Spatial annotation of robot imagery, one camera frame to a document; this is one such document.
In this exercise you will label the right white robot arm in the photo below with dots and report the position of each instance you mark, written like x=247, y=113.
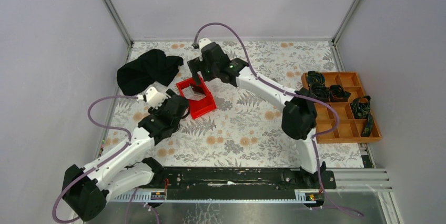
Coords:
x=298, y=110

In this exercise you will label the wooden compartment tray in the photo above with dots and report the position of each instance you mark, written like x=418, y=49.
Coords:
x=349, y=129

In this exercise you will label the unrolled dark tie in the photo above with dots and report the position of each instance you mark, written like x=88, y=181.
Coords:
x=361, y=109

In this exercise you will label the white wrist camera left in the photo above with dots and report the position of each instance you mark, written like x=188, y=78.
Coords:
x=154, y=98

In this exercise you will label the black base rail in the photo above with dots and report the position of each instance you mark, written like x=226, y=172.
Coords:
x=223, y=183

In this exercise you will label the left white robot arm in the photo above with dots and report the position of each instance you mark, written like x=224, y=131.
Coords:
x=89, y=188

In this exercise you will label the rolled dark tie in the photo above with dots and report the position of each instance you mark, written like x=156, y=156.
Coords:
x=338, y=94
x=320, y=92
x=315, y=78

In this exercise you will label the red plastic bin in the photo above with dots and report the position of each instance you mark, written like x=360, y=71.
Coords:
x=201, y=107

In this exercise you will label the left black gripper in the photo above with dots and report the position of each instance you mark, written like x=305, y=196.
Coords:
x=152, y=111

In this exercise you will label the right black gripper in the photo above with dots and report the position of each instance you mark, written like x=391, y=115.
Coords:
x=196, y=65

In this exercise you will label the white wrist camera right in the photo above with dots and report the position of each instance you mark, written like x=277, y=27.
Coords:
x=203, y=42

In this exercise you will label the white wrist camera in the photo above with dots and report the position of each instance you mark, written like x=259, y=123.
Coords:
x=154, y=98
x=203, y=42

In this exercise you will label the black cloth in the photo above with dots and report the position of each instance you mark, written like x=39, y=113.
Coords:
x=152, y=66

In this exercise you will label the cards in red bin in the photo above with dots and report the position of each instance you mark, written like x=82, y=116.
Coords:
x=193, y=92

